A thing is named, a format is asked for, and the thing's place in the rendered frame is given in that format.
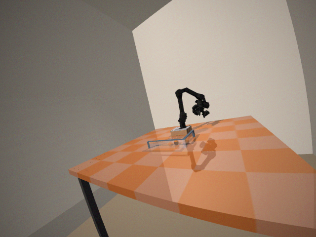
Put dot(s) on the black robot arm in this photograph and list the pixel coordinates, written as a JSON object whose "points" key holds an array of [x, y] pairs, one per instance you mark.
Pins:
{"points": [[183, 115]]}

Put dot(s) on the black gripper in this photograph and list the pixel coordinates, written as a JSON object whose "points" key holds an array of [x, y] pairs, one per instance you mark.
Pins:
{"points": [[199, 108]]}

